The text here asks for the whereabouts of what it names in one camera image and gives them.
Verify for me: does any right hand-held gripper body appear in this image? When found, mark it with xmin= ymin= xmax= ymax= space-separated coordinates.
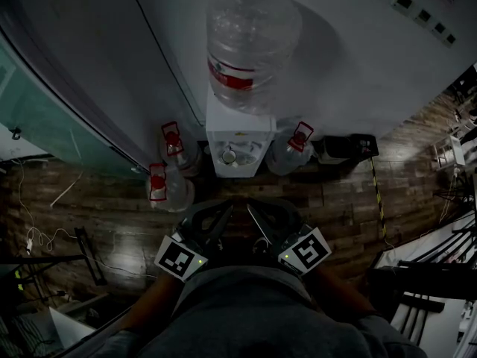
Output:
xmin=277 ymin=226 xmax=332 ymax=277

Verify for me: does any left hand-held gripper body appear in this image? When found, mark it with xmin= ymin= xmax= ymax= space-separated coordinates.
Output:
xmin=154 ymin=229 xmax=209 ymax=283

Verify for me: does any white cup with blue pattern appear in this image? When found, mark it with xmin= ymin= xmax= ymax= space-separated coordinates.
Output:
xmin=221 ymin=149 xmax=239 ymax=168

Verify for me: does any person's right forearm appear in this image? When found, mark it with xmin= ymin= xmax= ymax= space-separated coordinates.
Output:
xmin=312 ymin=265 xmax=378 ymax=317

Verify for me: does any person's left forearm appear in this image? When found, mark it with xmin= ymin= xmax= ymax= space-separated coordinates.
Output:
xmin=118 ymin=274 xmax=183 ymax=332

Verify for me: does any white water dispenser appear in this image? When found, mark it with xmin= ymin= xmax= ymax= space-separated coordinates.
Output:
xmin=205 ymin=95 xmax=278 ymax=178

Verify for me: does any large bottle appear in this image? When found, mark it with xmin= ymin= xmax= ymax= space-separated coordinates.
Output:
xmin=206 ymin=0 xmax=303 ymax=116

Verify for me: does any person's black shoe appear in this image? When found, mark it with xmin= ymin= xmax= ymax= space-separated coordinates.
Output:
xmin=253 ymin=236 xmax=274 ymax=256

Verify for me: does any person's gray sweatshirt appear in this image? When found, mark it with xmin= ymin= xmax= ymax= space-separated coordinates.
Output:
xmin=66 ymin=265 xmax=429 ymax=358

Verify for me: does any yellow black striped tape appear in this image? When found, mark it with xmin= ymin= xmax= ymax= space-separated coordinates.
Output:
xmin=370 ymin=157 xmax=388 ymax=240

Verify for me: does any black box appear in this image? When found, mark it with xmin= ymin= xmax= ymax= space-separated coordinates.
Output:
xmin=316 ymin=134 xmax=379 ymax=166

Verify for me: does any black metal rack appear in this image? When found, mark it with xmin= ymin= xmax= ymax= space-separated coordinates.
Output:
xmin=367 ymin=184 xmax=477 ymax=350

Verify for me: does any white stick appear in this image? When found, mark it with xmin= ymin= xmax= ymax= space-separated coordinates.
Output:
xmin=50 ymin=169 xmax=85 ymax=208

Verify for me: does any gray table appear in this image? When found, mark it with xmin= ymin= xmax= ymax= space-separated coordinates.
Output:
xmin=0 ymin=304 xmax=124 ymax=358

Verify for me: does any frosted glass door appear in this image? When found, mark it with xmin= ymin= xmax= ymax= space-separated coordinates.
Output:
xmin=0 ymin=11 xmax=145 ymax=177

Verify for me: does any water jug with red handle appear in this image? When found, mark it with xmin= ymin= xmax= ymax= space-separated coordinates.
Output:
xmin=145 ymin=162 xmax=195 ymax=213
xmin=159 ymin=120 xmax=203 ymax=175
xmin=265 ymin=119 xmax=316 ymax=177

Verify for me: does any black metal frame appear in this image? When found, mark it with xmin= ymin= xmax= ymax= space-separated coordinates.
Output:
xmin=0 ymin=225 xmax=110 ymax=287

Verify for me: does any white floor cable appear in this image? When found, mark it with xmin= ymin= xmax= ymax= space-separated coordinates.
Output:
xmin=14 ymin=158 xmax=157 ymax=280

